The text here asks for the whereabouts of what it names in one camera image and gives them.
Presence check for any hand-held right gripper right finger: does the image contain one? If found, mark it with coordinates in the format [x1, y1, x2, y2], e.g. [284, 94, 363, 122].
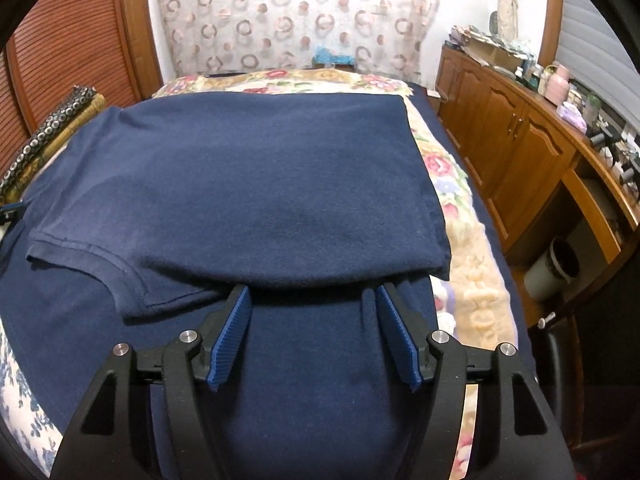
[375, 282, 578, 480]

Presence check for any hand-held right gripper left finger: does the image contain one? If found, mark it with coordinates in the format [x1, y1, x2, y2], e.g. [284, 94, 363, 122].
[50, 284, 253, 480]

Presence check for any navy printed t-shirt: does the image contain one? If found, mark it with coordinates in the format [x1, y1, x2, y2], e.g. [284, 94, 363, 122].
[0, 94, 453, 480]

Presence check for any dark circle-patterned cloth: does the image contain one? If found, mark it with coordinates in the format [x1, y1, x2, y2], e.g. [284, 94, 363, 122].
[0, 85, 107, 201]

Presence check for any floral blanket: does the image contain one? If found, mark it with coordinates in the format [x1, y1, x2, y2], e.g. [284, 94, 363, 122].
[150, 69, 521, 480]

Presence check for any white waste bin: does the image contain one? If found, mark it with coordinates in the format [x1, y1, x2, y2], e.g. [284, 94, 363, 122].
[524, 237, 581, 303]

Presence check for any wooden slatted wardrobe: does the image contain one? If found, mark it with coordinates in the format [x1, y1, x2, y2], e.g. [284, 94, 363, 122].
[0, 0, 163, 161]

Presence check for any blue floral bed sheet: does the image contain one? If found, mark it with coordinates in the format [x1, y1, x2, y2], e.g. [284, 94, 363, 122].
[0, 320, 76, 466]

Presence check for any wooden cabinet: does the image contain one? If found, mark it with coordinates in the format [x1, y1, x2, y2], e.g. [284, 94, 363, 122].
[434, 42, 640, 266]

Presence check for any navy bed sheet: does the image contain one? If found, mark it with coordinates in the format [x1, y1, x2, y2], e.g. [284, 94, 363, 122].
[407, 80, 531, 341]

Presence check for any purple tissue pack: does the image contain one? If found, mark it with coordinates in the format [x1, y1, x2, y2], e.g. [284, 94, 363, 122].
[557, 102, 588, 133]

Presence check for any blue plastic bag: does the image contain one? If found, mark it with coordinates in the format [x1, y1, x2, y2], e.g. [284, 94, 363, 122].
[314, 46, 356, 66]

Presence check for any pink thermos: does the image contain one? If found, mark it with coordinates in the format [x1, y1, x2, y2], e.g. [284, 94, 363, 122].
[544, 64, 571, 107]

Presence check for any cardboard box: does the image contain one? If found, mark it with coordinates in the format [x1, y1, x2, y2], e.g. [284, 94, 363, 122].
[467, 37, 523, 72]

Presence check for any circle-print sheer curtain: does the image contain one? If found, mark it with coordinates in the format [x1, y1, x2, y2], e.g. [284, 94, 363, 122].
[157, 0, 443, 78]

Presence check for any floral window curtain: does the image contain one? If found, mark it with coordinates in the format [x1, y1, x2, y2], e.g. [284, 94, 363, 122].
[492, 0, 526, 41]

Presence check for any grey window blind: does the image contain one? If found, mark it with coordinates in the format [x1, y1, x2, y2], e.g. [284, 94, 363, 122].
[560, 0, 640, 91]

